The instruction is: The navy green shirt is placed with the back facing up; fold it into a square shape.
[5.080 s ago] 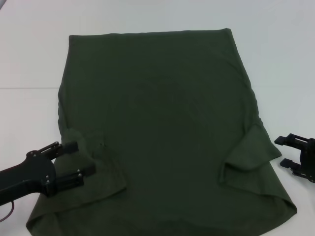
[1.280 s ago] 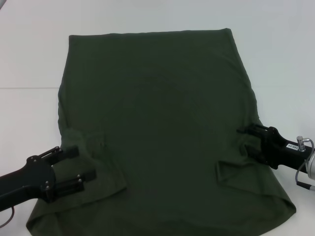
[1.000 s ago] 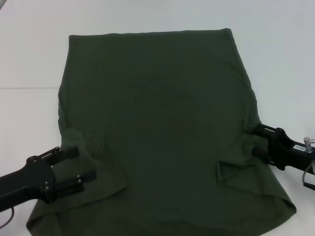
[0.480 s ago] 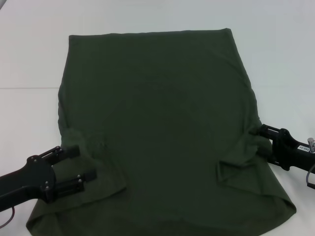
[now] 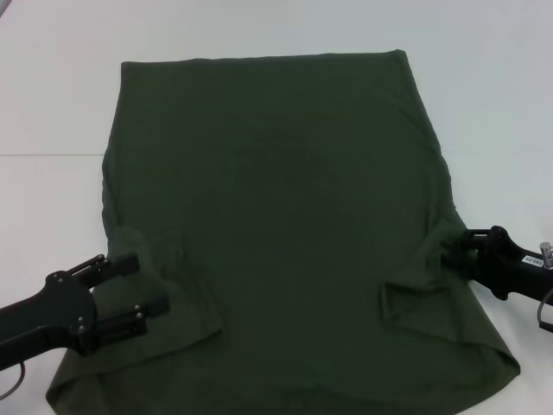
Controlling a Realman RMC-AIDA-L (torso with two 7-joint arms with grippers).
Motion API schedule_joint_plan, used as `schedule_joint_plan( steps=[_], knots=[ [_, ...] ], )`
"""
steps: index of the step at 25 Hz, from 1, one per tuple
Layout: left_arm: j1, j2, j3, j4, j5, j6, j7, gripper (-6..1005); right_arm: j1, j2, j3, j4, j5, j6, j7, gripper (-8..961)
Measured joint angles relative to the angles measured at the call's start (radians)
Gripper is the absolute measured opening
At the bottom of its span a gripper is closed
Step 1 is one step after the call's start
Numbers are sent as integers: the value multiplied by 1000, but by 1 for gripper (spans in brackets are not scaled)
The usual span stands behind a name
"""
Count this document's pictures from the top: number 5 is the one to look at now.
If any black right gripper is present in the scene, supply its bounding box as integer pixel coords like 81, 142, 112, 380
440, 224, 553, 303

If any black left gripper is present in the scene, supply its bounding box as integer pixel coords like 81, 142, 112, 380
0, 253, 170, 369

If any dark green t-shirt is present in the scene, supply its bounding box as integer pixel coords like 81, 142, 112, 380
45, 49, 522, 415

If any right gripper cable with plug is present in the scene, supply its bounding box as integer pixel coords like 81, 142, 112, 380
535, 240, 553, 335

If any gripper cable with plug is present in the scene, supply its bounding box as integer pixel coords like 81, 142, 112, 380
535, 240, 553, 335
0, 373, 28, 401

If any left gripper cable with plug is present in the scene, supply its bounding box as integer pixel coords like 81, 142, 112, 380
0, 373, 28, 401

